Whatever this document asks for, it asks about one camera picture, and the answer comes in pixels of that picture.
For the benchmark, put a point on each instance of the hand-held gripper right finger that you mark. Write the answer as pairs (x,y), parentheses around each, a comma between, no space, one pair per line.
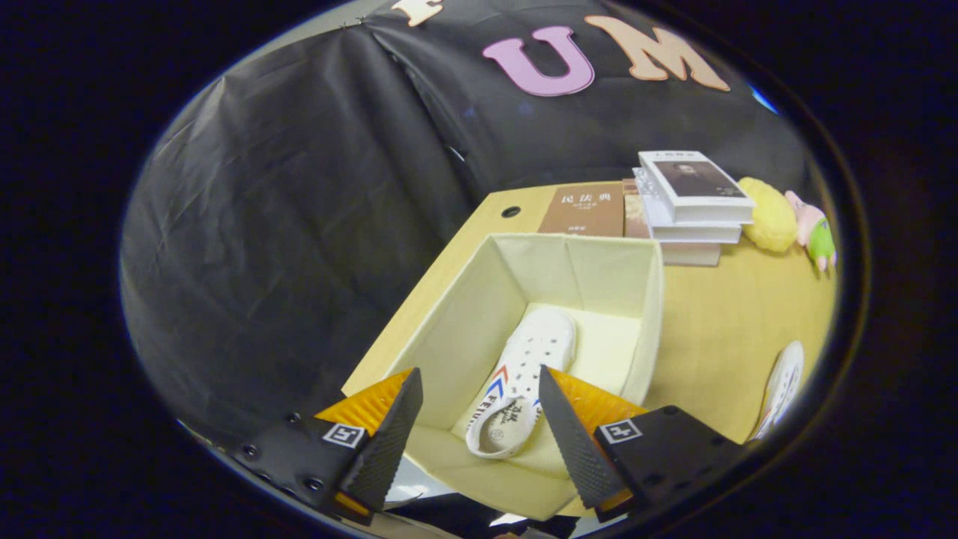
(576,449)

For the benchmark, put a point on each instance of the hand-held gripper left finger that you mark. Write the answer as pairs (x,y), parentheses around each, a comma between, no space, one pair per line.
(385,449)

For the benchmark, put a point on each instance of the white canvas shoe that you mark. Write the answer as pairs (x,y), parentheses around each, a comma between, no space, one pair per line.
(535,344)
(782,382)

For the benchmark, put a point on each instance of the cream fabric storage box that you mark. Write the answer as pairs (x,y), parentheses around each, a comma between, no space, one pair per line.
(464,322)

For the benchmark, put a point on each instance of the thin white book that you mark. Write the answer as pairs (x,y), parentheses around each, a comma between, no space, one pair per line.
(692,254)

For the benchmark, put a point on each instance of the brown cover book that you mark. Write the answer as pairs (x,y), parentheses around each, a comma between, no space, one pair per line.
(584,211)
(635,221)

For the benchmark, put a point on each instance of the plain white book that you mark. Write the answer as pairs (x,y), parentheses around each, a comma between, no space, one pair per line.
(688,230)

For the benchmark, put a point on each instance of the black backdrop cloth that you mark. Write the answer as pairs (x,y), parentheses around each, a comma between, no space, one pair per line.
(284,224)

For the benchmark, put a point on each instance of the white portrait cover book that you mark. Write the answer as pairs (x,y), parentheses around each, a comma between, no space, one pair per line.
(700,183)

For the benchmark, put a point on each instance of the yellow round plush toy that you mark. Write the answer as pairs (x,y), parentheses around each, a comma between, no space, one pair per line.
(771,217)

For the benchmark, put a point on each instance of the pink and green plush toy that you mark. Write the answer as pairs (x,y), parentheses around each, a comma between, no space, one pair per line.
(819,239)

